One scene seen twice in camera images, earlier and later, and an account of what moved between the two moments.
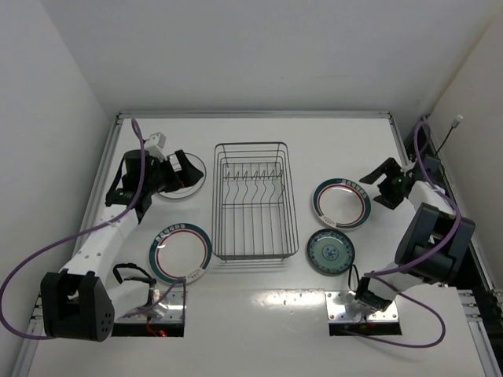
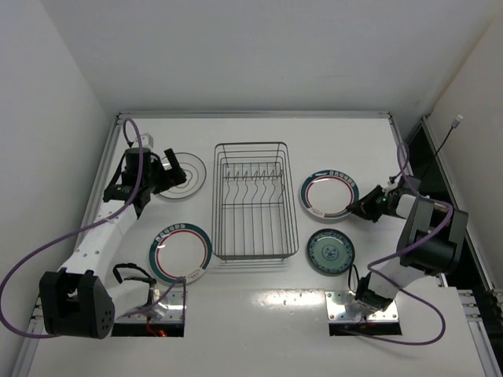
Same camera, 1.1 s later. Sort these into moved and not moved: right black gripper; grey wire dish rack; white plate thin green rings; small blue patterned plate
Moved: right black gripper
Not moved: grey wire dish rack; small blue patterned plate; white plate thin green rings
